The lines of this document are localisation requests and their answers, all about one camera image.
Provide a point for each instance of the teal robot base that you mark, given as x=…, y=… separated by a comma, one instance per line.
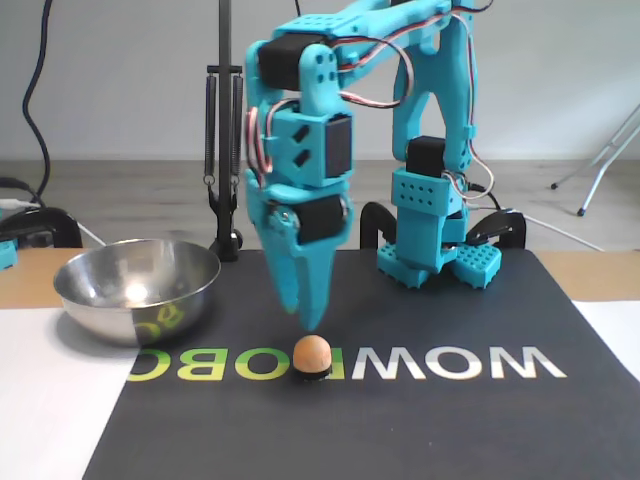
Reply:
x=405, y=265

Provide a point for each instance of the teal robot part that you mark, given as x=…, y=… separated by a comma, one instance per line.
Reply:
x=7, y=255

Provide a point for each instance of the cork ball with black base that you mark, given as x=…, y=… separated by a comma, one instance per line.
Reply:
x=311, y=356

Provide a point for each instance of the black clamp right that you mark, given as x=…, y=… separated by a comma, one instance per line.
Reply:
x=225, y=75

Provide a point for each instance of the white metal stand legs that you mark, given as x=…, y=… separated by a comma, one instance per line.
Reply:
x=595, y=182

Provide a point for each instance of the white paper sheet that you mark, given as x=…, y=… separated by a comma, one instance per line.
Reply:
x=50, y=400
x=615, y=335

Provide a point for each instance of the teal gripper black servo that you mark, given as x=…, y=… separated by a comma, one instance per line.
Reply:
x=316, y=220

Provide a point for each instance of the metal bowl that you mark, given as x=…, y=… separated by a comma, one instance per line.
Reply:
x=135, y=280

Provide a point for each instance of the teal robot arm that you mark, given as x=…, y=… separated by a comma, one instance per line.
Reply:
x=457, y=100

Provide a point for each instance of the white plug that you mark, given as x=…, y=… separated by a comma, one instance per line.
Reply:
x=20, y=203

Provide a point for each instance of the black mat with WOWROBO print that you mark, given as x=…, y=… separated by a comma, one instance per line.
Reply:
x=350, y=440

